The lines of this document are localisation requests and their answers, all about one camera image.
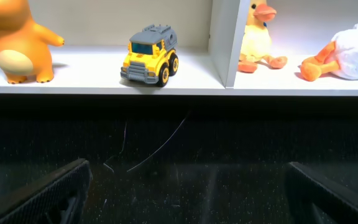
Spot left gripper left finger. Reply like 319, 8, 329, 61
0, 158, 93, 224

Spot white shelf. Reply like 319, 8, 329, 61
0, 0, 358, 97

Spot white plush duck, yellow hat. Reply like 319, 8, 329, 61
300, 21, 358, 83

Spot yellow rubber duck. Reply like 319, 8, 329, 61
0, 0, 65, 85

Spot grey and yellow toy truck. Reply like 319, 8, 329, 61
119, 24, 180, 88

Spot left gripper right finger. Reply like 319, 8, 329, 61
285, 161, 358, 224

